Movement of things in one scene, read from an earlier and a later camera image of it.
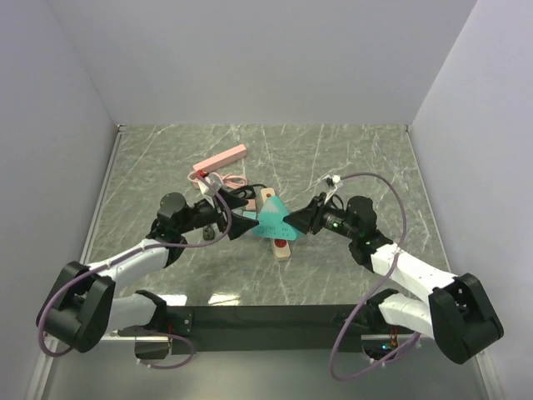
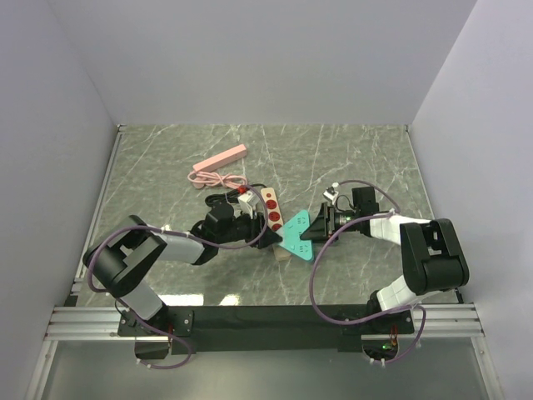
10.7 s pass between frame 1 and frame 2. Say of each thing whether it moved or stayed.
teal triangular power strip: moved
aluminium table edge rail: stayed
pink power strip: stayed
